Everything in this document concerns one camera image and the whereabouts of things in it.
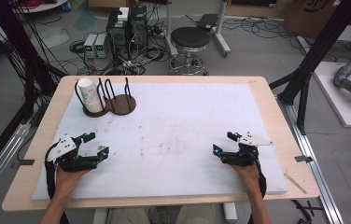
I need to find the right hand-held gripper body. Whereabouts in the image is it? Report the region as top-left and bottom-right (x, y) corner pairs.
(221, 131), (274, 168)

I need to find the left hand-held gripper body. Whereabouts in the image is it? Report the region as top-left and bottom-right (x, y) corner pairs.
(44, 133), (100, 173)

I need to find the white paper cup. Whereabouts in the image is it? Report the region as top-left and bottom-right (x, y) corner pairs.
(84, 98), (105, 114)
(77, 77), (99, 103)

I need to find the brown cup holder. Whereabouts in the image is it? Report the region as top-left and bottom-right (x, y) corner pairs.
(74, 77), (137, 119)

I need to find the person's left hand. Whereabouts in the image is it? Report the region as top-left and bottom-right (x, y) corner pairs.
(54, 166), (91, 196)

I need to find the person's right hand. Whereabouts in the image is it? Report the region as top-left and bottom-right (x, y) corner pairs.
(230, 161), (264, 197)

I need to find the white foam mat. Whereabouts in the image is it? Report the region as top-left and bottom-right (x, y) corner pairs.
(32, 81), (289, 202)

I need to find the thin wooden stick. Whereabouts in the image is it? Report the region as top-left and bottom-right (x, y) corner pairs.
(283, 173), (308, 195)

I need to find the white table leg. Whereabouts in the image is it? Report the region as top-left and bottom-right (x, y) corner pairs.
(222, 202), (239, 224)

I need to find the grey bench power supply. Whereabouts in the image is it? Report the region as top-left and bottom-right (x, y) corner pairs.
(83, 33), (99, 59)
(94, 33), (111, 60)

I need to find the white metal stand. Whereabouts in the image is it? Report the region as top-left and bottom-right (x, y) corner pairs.
(164, 0), (232, 59)

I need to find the white base board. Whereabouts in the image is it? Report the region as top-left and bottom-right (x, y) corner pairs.
(313, 61), (351, 130)

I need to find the black round stool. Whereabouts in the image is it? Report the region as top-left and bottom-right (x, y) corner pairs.
(168, 26), (212, 77)

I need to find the black computer tower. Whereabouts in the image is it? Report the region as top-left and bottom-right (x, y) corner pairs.
(129, 5), (149, 58)
(105, 8), (132, 61)

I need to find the black flat device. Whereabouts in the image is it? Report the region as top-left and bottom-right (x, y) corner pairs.
(196, 13), (220, 33)

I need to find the small white box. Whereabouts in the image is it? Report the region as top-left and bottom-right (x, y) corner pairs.
(117, 7), (131, 22)

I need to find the cardboard box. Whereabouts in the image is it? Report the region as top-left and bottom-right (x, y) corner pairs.
(283, 0), (351, 39)

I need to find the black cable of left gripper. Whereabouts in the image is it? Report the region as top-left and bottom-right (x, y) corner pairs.
(44, 143), (60, 200)

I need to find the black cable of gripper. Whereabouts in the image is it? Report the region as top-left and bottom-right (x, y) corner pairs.
(44, 143), (60, 200)
(255, 160), (268, 200)

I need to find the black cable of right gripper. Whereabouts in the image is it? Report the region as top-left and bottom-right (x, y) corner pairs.
(255, 160), (268, 200)

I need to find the tangle of floor cables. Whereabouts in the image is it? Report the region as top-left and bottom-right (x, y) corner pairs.
(69, 18), (172, 77)

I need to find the black metal frame post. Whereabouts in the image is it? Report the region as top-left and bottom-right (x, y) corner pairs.
(0, 0), (69, 110)
(269, 0), (351, 135)

